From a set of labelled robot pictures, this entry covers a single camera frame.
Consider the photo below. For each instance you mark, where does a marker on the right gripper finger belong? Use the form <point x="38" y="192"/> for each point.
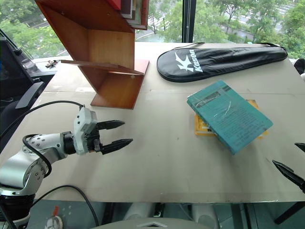
<point x="289" y="172"/>
<point x="302" y="146"/>

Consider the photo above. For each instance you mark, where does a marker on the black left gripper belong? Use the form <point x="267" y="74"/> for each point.
<point x="94" y="139"/>

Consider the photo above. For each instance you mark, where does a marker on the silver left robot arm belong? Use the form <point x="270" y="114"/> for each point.
<point x="16" y="167"/>

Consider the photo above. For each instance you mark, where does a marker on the teal book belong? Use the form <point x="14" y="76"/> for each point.
<point x="233" y="117"/>

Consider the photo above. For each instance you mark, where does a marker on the yellow book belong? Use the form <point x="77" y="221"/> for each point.
<point x="201" y="128"/>

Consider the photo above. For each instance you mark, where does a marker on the brown wooden zigzag bookshelf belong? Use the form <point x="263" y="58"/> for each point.
<point x="104" y="45"/>

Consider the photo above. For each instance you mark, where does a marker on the pale green book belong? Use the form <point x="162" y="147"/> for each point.
<point x="137" y="12"/>

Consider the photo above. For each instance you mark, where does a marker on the dark brown book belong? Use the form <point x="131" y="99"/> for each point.
<point x="126" y="7"/>

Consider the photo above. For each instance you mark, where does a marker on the red book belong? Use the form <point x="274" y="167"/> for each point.
<point x="114" y="3"/>

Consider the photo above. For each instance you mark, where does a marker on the black table leg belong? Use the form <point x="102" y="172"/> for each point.
<point x="289" y="212"/>

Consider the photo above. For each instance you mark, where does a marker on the black and white object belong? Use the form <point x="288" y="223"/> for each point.
<point x="300" y="68"/>

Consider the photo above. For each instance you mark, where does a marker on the white rounded robot leg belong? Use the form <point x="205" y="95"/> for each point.
<point x="139" y="211"/>
<point x="205" y="214"/>

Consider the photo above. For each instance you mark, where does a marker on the small bunch of keys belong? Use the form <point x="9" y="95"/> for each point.
<point x="51" y="64"/>

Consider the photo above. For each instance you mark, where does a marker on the grey robot torso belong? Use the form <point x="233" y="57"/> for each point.
<point x="155" y="224"/>

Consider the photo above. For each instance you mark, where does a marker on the round device with red tag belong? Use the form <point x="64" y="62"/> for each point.
<point x="55" y="220"/>

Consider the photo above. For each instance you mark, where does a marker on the black office chair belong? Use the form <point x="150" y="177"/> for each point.
<point x="14" y="71"/>

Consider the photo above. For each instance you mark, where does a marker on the black Kason racket bag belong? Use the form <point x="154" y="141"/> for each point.
<point x="214" y="60"/>

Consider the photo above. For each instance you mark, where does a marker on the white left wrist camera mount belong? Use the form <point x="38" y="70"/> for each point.
<point x="83" y="119"/>

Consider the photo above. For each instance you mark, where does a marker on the black window frame post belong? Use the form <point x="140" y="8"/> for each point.
<point x="189" y="21"/>

